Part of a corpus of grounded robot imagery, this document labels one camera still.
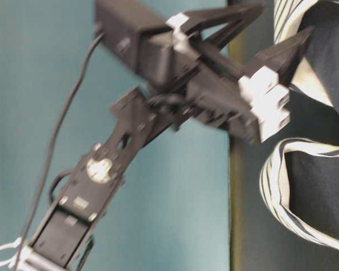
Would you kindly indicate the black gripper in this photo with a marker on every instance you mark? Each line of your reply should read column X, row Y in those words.
column 254, row 109

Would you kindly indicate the striped navy slipper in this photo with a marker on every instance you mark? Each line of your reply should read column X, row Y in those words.
column 317, row 75
column 299, row 184

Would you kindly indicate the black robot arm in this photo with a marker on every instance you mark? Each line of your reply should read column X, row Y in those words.
column 65, row 233

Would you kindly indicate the black camera box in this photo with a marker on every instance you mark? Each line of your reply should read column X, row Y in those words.
column 132, row 32

